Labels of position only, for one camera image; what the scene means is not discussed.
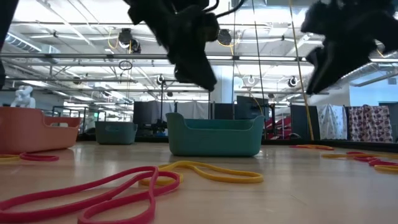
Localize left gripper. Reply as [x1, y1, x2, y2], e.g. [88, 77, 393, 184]
[123, 0, 221, 93]

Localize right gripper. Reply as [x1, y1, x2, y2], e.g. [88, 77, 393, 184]
[300, 0, 398, 96]

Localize red rubber band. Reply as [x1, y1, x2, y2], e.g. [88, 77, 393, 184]
[19, 151, 60, 162]
[289, 144, 335, 152]
[0, 166, 182, 224]

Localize rubber bands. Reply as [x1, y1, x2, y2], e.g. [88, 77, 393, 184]
[346, 151, 398, 167]

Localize yellow rubber band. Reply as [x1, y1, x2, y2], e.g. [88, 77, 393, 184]
[138, 160, 265, 188]
[0, 154, 21, 164]

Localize bands pile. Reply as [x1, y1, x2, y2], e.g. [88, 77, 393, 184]
[321, 152, 398, 174]

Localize white patterned cloth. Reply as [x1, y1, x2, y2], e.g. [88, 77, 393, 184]
[316, 103, 349, 141]

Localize dark partition panel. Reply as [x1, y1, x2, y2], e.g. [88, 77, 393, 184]
[236, 95, 270, 121]
[132, 100, 175, 127]
[290, 104, 322, 141]

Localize teal green plastic basket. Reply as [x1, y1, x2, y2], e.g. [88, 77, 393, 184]
[165, 112, 266, 157]

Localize pink dotted cloth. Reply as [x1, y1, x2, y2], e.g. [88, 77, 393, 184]
[347, 105, 395, 144]

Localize dark blue plastic basket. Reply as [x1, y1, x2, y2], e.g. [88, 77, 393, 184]
[94, 120, 139, 146]

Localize white humanoid robot figure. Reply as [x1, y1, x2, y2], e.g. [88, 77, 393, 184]
[10, 85, 37, 109]

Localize orange plastic basket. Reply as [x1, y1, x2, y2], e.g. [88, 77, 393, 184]
[0, 106, 82, 156]

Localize yellow hanging cable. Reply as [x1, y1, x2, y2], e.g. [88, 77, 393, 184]
[288, 0, 315, 141]

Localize black hanging cable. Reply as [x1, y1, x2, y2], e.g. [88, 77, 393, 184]
[251, 0, 268, 140]

